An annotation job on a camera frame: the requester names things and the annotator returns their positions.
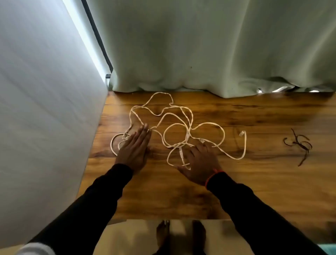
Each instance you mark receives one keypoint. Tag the white side panel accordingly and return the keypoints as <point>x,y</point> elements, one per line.
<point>39,105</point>

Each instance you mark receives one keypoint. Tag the wooden cabinet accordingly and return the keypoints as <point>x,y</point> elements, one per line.
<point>262,189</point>

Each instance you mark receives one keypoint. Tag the person's foot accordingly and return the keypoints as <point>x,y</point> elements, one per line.
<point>199,236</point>
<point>162,236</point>

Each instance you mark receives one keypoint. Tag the person's left hand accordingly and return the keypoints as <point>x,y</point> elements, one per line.
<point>134,155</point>

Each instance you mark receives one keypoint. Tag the person's left foot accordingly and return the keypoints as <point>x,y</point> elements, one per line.
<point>162,236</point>

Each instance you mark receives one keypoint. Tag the person's right forearm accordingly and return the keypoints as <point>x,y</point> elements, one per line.
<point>249,210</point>

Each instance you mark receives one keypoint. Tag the person's right hand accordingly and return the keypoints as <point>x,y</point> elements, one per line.
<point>202,165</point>

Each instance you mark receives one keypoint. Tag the person's right foot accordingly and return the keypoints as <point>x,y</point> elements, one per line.
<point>199,236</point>

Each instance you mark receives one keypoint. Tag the black window frame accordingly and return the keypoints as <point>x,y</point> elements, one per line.
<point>95,31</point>

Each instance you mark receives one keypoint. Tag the person's left forearm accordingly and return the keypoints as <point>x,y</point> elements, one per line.
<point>92,205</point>

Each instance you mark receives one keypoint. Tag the grey-green curtain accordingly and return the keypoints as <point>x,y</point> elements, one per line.
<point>210,39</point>

